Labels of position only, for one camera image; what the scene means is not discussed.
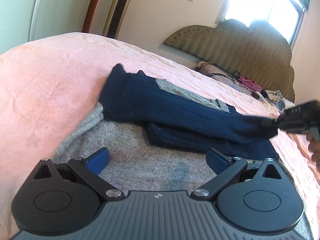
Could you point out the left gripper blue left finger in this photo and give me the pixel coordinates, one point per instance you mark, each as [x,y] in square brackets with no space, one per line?
[87,170]

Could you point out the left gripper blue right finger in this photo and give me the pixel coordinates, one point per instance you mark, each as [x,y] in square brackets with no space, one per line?
[227,170]

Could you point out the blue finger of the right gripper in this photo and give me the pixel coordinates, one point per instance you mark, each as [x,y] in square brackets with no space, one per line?
[263,122]

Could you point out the grey sweater with navy sleeves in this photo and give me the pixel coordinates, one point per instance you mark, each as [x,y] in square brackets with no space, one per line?
[263,204]

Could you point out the pile of light clothes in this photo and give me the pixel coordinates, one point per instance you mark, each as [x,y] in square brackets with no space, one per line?
[274,97]

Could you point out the person's right hand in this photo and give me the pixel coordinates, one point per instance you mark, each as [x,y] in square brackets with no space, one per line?
[314,148]

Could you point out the magenta crumpled garment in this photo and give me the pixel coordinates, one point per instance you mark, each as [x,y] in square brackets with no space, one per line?
[252,85]

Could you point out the olive upholstered headboard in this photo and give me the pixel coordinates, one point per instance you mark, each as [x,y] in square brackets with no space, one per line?
[258,52]

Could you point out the pink bed sheet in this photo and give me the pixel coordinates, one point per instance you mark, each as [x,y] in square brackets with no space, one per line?
[50,85]

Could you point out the window with bright light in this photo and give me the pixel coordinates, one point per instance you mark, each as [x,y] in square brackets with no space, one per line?
[286,16]

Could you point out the glass sliding wardrobe door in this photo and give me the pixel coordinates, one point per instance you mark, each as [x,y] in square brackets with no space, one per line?
[27,20]

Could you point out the gold tower air conditioner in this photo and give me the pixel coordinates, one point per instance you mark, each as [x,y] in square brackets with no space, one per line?
[115,18]

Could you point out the striped pillow with cables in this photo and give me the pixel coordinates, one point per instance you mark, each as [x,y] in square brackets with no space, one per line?
[211,70]

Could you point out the brown wooden door frame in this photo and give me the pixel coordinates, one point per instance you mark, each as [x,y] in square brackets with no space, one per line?
[89,16]

